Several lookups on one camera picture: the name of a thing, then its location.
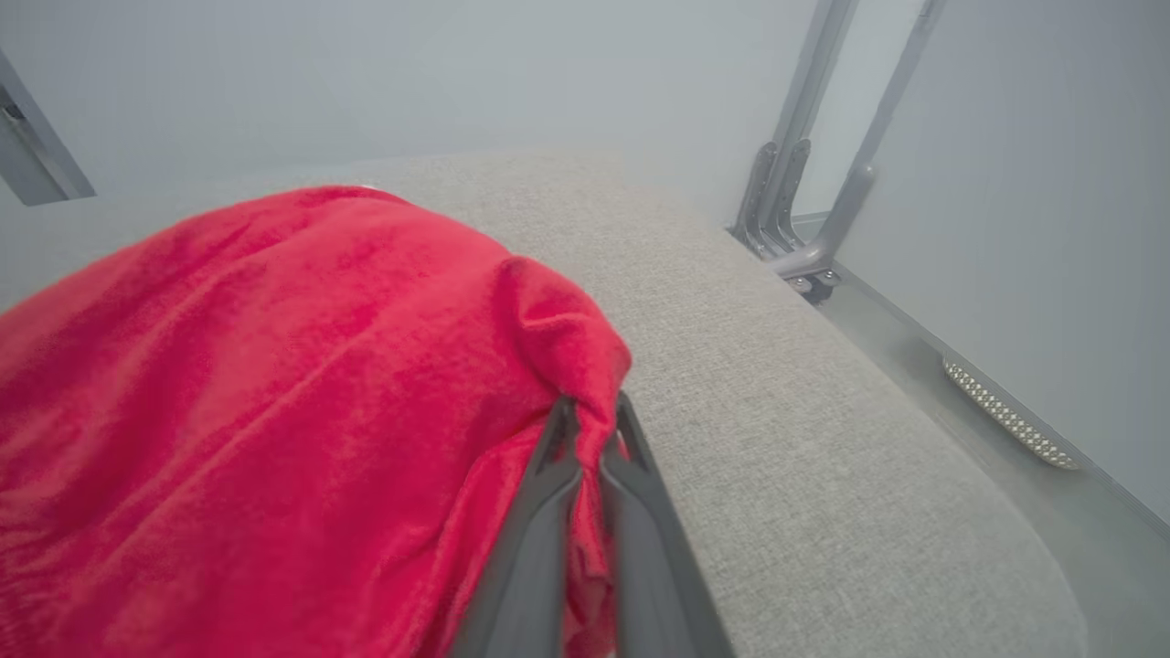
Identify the grey metal partition upright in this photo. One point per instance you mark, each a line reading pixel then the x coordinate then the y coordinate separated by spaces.
pixel 791 164

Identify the perforated metal strip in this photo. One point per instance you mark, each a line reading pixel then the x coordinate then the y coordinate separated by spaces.
pixel 1005 416

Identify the grey metal partition post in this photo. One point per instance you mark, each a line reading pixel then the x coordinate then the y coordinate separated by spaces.
pixel 37 155

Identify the red white basketball shorts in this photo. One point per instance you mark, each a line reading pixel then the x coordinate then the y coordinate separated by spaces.
pixel 274 411

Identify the black caster wheel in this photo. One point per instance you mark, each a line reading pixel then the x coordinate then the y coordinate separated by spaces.
pixel 815 288

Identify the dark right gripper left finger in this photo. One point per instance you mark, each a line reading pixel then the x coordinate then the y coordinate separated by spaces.
pixel 526 585

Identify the grey curved support leg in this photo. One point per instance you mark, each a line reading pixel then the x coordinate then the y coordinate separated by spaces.
pixel 855 192

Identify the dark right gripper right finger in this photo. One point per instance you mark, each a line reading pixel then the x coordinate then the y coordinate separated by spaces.
pixel 654 585

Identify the grey fabric sofa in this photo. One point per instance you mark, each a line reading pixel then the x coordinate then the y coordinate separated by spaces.
pixel 823 457

